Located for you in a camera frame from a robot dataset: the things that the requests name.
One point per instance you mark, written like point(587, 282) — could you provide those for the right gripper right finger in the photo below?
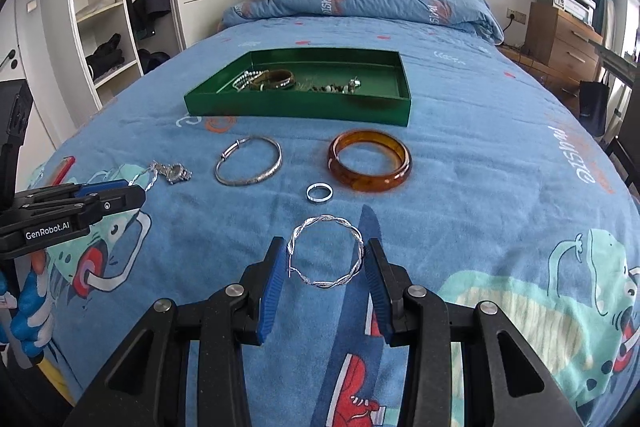
point(505, 383)

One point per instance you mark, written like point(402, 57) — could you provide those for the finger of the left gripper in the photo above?
point(107, 198)

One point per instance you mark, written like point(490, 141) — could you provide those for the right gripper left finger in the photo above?
point(144, 381)

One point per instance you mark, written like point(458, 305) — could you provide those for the twisted silver bangle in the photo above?
point(324, 251)

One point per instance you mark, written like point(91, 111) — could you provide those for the dark brown bangle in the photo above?
point(273, 79)

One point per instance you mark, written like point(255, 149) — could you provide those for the amber orange bangle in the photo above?
point(369, 160)

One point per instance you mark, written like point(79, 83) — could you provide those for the red card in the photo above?
point(60, 171)

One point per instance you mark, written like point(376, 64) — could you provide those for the plain silver bangle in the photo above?
point(249, 160)

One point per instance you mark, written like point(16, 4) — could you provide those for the black clothes on shelf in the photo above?
point(106, 57)

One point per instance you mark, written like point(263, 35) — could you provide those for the white open wardrobe shelf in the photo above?
point(95, 23)

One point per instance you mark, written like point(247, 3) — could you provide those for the blue bed sheet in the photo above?
point(508, 199)

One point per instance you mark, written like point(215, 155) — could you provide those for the green tray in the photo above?
point(331, 83)

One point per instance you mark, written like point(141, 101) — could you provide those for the black bag on floor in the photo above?
point(593, 103)

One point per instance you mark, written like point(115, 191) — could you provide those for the wooden drawer cabinet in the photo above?
point(562, 42)

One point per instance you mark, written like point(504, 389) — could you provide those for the folded blue duvet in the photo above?
point(473, 16)

